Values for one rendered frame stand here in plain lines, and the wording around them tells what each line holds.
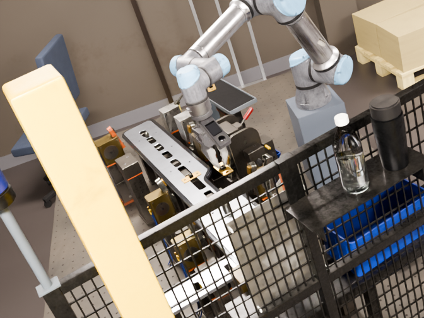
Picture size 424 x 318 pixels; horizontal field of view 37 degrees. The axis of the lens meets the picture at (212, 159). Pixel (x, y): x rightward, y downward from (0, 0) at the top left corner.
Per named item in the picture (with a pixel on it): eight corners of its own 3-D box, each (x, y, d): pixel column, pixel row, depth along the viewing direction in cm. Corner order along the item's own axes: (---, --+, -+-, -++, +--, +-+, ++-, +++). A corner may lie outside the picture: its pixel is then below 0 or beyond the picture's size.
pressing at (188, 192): (115, 137, 321) (114, 135, 320) (154, 118, 326) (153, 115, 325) (243, 274, 206) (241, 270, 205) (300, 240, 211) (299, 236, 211)
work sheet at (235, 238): (258, 313, 167) (224, 223, 152) (327, 270, 173) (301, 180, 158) (262, 317, 166) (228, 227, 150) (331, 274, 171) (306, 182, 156)
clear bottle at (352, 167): (337, 187, 155) (320, 118, 145) (359, 175, 156) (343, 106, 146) (354, 198, 149) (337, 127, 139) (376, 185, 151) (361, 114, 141)
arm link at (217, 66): (205, 50, 211) (182, 65, 205) (228, 52, 203) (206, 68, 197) (212, 70, 214) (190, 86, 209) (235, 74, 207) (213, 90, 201)
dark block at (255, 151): (269, 232, 267) (242, 149, 246) (282, 224, 268) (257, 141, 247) (275, 237, 262) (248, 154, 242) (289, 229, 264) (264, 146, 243)
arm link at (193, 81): (204, 63, 196) (185, 76, 192) (214, 94, 201) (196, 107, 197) (187, 61, 202) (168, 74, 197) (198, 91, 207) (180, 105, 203)
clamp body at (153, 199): (165, 263, 270) (137, 199, 253) (189, 250, 273) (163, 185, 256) (171, 271, 265) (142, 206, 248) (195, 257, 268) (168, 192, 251)
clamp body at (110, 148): (115, 202, 325) (87, 144, 307) (139, 190, 328) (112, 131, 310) (120, 209, 318) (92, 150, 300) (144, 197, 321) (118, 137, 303)
